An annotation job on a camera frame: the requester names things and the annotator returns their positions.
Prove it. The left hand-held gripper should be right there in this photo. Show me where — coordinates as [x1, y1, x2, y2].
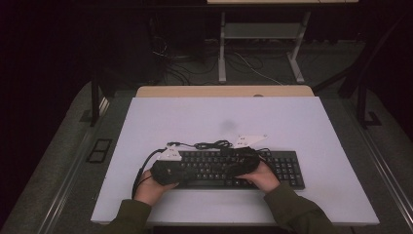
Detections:
[150, 145, 188, 186]

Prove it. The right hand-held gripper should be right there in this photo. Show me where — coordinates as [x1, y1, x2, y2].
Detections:
[223, 135, 269, 178]

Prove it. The black keyboard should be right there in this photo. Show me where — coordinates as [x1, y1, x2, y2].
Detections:
[176, 149, 306, 191]

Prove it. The person's right hand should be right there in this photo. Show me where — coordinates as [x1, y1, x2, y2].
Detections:
[235, 160, 281, 195]

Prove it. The person's left hand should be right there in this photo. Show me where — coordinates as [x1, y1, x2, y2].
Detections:
[134, 169, 179, 207]

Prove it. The light wooden table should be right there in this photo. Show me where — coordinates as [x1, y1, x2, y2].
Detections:
[135, 85, 316, 98]

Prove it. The thin black metal stand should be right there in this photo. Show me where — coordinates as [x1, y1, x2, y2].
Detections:
[90, 73, 102, 128]

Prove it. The large black metal stand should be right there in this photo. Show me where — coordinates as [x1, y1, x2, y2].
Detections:
[312, 13, 407, 130]

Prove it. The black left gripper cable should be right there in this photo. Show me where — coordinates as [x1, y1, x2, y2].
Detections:
[131, 147, 168, 200]

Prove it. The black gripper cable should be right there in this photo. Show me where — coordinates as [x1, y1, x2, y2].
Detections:
[257, 147, 275, 164]
[131, 147, 168, 200]

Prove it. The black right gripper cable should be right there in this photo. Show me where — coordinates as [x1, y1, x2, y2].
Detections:
[257, 147, 275, 164]

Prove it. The black keyboard cable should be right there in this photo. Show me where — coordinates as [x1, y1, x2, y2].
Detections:
[166, 139, 234, 151]

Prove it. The white floor cable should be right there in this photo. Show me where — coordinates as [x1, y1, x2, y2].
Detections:
[233, 52, 284, 87]

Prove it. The metal floor rail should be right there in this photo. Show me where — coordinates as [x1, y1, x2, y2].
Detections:
[343, 97, 413, 222]
[38, 97, 111, 234]

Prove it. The tangle of black floor cables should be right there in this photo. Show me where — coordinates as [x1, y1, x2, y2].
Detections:
[151, 34, 219, 86]

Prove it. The white metal frame desk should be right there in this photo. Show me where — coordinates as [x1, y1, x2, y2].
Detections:
[206, 0, 359, 85]

